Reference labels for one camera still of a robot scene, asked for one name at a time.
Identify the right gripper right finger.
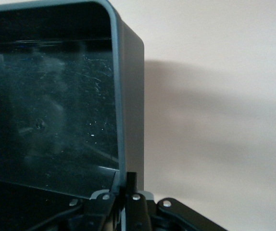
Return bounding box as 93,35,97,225
124,171,153,231

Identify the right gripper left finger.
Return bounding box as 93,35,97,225
80,191,117,231

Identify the black rectangular plastic box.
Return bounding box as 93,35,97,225
0,0,145,217

